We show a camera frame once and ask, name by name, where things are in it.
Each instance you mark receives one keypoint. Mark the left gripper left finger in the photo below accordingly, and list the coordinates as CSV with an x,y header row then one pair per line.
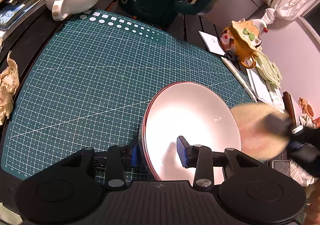
x,y
114,160

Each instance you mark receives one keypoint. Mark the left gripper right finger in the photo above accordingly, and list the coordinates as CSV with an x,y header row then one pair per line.
x,y
204,160

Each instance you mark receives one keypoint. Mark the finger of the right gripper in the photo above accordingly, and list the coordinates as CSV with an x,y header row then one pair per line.
x,y
277,125

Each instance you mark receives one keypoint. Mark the beige loofah sponge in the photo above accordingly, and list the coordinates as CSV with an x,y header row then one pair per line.
x,y
257,139

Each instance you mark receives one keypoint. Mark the white ceramic bowl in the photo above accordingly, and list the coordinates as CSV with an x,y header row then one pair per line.
x,y
185,109

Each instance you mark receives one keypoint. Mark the white paper stack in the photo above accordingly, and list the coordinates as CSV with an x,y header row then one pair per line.
x,y
266,92

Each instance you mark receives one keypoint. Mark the light green container lids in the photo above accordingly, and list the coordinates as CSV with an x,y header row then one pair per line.
x,y
268,70

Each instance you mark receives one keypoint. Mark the green cutting mat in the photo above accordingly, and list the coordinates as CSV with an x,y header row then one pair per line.
x,y
93,81

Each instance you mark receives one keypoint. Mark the orange teapot yellow lid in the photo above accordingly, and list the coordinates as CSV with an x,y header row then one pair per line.
x,y
242,39

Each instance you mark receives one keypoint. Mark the small white notepad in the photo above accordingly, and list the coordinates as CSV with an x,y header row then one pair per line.
x,y
212,43

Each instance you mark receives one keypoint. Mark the stack of books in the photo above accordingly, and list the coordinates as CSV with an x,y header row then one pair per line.
x,y
14,12

